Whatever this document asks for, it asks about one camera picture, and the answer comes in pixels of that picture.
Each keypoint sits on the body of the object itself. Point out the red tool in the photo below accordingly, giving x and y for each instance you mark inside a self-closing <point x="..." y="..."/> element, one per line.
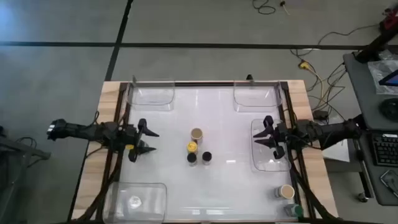
<point x="390" y="17"/>

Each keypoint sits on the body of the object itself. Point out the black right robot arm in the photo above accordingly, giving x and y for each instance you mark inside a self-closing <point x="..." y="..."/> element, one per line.
<point x="323" y="130"/>

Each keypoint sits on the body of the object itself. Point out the white paper sheet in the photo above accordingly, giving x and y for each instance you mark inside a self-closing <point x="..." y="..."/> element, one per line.
<point x="337" y="152"/>

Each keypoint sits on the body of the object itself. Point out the caster wheel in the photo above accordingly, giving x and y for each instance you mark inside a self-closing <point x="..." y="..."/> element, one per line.
<point x="362" y="197"/>

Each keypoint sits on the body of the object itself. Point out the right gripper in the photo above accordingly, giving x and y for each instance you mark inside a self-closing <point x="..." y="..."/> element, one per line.
<point x="284" y="135"/>

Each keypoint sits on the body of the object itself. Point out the black stand pole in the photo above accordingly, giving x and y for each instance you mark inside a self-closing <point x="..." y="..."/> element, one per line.
<point x="373" y="46"/>

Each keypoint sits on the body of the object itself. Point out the black lid oregano jar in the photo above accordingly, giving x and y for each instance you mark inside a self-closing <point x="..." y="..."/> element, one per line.
<point x="191" y="158"/>
<point x="206" y="156"/>

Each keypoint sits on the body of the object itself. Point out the black keyboard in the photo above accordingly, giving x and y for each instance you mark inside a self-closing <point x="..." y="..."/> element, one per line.
<point x="385" y="149"/>

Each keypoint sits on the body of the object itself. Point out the tan lid spice jar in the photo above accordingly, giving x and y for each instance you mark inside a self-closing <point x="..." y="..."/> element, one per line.
<point x="196" y="134"/>
<point x="286" y="191"/>

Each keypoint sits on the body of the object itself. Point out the black clamp knob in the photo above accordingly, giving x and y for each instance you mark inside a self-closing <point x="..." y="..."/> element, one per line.
<point x="249" y="76"/>

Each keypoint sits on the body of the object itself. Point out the green lid oregano jar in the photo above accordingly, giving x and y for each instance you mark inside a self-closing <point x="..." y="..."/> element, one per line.
<point x="293" y="210"/>

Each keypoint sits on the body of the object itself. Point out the clear plastic bin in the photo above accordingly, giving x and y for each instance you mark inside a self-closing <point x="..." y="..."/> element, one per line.
<point x="256" y="98"/>
<point x="146" y="199"/>
<point x="264" y="161"/>
<point x="152" y="96"/>

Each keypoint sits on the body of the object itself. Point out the black power adapter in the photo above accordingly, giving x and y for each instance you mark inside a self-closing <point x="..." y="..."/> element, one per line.
<point x="320" y="114"/>

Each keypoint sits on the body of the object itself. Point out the black metal table frame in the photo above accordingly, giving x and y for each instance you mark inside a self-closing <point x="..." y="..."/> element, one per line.
<point x="285" y="93"/>

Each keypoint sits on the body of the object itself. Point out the black grey handheld device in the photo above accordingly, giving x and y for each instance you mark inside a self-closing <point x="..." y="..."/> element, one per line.
<point x="390" y="180"/>

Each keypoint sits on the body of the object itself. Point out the yellow lid spice jar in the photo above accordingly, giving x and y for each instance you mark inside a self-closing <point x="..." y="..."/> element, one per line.
<point x="192" y="147"/>
<point x="130" y="147"/>

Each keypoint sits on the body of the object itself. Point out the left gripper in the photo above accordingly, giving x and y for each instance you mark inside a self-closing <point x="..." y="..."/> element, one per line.
<point x="129" y="138"/>

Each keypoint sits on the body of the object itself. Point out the clear plastic bag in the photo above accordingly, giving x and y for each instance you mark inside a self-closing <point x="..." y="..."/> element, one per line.
<point x="377" y="71"/>

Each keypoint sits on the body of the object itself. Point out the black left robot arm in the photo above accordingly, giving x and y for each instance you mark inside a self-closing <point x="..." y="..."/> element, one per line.
<point x="81" y="132"/>

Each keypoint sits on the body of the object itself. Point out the blue screen tablet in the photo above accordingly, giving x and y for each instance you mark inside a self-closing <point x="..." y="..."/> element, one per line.
<point x="391" y="79"/>

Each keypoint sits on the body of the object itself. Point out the grey desk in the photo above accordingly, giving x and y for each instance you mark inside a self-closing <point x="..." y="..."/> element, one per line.
<point x="357" y="93"/>

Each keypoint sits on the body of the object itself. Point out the grey metal stand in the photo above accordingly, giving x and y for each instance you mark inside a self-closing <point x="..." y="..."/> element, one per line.
<point x="18" y="151"/>

